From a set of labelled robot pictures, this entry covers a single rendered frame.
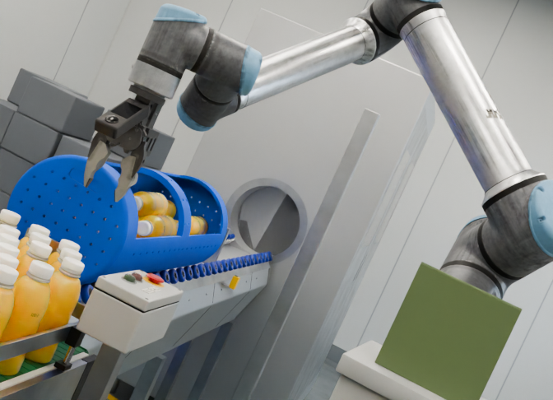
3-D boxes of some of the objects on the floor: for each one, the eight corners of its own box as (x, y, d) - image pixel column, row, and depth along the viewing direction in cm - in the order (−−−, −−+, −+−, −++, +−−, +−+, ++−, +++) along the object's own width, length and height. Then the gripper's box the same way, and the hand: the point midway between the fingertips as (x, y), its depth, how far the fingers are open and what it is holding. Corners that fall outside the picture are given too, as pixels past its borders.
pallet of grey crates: (111, 286, 612) (177, 138, 606) (51, 289, 535) (127, 120, 530) (-12, 217, 647) (48, 78, 642) (-85, 211, 571) (-16, 53, 565)
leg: (180, 446, 381) (236, 323, 378) (176, 449, 375) (234, 324, 372) (169, 439, 382) (225, 317, 379) (165, 443, 376) (222, 318, 373)
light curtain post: (197, 514, 323) (380, 115, 315) (192, 519, 317) (379, 113, 309) (183, 506, 324) (365, 109, 316) (178, 512, 318) (364, 107, 310)
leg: (154, 431, 383) (210, 309, 380) (150, 434, 378) (206, 310, 375) (143, 425, 384) (198, 304, 381) (138, 429, 379) (195, 304, 376)
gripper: (185, 109, 160) (141, 208, 161) (129, 83, 162) (85, 182, 163) (171, 102, 151) (124, 208, 152) (113, 76, 154) (67, 180, 155)
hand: (101, 188), depth 155 cm, fingers open, 6 cm apart
